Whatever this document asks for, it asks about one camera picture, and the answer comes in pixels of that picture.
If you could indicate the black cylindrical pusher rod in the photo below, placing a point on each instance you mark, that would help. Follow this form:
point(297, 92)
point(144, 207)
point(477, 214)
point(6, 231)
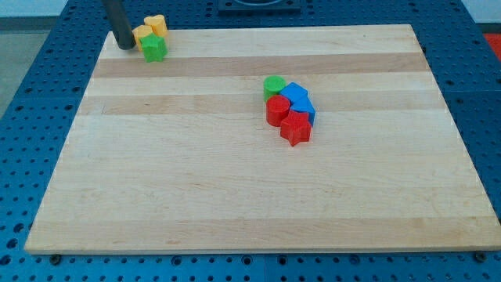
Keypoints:
point(120, 25)

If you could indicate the yellow hexagon block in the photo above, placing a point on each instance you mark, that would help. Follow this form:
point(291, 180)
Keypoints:
point(141, 32)

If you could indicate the green star block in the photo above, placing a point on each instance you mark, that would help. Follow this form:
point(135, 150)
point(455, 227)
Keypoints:
point(154, 48)

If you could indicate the red star block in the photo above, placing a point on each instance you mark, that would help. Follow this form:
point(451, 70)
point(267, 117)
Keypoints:
point(296, 128)

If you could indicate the yellow heart block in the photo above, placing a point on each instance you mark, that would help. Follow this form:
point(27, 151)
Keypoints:
point(158, 24)

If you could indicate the green cylinder block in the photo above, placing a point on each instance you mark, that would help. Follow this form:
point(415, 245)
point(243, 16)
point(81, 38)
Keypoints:
point(272, 85)

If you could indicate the red cylinder block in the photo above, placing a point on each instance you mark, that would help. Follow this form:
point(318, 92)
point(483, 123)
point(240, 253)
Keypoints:
point(277, 108)

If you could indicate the blue cube block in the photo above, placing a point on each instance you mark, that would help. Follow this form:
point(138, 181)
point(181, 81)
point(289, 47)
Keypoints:
point(294, 92)

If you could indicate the blue triangular block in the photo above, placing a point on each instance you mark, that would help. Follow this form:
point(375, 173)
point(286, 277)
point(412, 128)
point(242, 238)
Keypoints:
point(304, 105)

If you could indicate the wooden board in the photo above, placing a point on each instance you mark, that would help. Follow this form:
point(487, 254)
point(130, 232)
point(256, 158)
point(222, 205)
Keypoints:
point(177, 157)

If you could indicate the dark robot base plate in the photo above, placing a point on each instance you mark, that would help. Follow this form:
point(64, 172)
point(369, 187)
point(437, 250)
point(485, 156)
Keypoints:
point(257, 6)

